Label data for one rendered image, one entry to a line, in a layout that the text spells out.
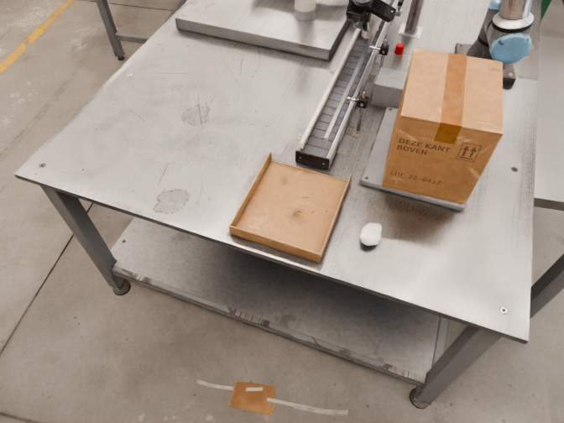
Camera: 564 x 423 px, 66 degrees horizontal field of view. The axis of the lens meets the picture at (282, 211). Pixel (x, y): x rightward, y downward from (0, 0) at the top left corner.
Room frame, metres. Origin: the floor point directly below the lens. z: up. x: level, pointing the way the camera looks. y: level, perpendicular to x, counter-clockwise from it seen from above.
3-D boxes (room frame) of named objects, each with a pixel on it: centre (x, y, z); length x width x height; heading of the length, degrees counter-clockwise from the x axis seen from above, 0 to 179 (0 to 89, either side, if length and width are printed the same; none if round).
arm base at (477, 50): (1.43, -0.77, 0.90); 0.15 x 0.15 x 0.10
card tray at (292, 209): (0.76, -0.03, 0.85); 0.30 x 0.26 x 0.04; 159
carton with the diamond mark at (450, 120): (0.93, -0.45, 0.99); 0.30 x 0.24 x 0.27; 163
